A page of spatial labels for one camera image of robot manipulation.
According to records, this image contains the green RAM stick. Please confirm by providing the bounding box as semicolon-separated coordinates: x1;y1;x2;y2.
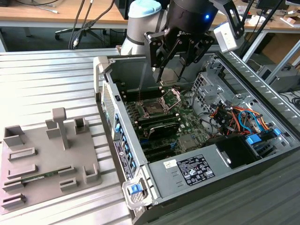
20;170;60;186

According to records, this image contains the black tripod pole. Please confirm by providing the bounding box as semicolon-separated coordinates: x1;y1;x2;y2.
241;0;285;57

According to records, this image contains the thin metal locking lever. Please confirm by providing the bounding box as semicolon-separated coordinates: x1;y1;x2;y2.
138;70;142;105

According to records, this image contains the brown cardboard box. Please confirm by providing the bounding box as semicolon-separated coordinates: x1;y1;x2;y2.
261;32;300;65

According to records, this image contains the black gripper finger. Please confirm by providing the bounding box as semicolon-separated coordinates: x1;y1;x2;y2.
179;34;216;80
143;31;181;83

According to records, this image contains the blue case latch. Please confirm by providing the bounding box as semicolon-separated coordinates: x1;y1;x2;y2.
127;184;143;195

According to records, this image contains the black office chair base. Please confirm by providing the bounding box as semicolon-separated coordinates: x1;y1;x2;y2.
54;27;111;48

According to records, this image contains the blue disk carrier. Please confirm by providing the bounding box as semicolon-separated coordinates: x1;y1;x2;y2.
246;135;262;146

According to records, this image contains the grey power supply unit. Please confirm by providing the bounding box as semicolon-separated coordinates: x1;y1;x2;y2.
147;143;235;200

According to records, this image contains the green motherboard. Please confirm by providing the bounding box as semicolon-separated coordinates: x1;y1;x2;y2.
121;82;211;162

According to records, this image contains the black plastic fan shroud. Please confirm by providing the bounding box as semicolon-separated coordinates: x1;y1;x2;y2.
205;135;261;170

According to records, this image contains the grey parts rack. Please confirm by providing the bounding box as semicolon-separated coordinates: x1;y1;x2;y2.
0;107;104;215

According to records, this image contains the black camera cable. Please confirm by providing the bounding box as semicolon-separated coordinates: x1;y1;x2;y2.
72;0;115;49
69;0;86;50

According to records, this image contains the black graphics card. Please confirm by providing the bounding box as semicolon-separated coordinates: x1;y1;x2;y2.
147;121;180;142

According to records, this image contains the grey computer tower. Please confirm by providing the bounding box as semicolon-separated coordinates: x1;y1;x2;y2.
256;63;300;94

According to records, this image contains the grey open PC case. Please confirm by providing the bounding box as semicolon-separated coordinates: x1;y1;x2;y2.
93;44;300;225

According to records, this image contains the CPU socket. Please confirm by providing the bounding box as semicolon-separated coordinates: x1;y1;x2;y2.
138;98;167;119

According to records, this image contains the blue data wire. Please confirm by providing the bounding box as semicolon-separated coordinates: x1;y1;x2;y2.
237;109;262;135

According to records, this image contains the silver drive cage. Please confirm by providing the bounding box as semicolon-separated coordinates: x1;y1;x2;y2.
191;70;237;122

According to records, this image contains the metal socket cover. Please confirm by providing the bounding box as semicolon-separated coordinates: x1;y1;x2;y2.
160;87;183;113

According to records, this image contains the black camera bracket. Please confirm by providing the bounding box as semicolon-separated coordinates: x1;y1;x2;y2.
210;0;246;40

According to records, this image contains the grey chipset heatsink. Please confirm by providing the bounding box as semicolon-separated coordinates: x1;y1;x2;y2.
178;135;203;152

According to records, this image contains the silver CPU green board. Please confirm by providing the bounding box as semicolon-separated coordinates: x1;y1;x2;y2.
161;67;182;84

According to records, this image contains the orange power wire bundle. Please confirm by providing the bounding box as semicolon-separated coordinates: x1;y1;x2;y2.
210;103;240;136

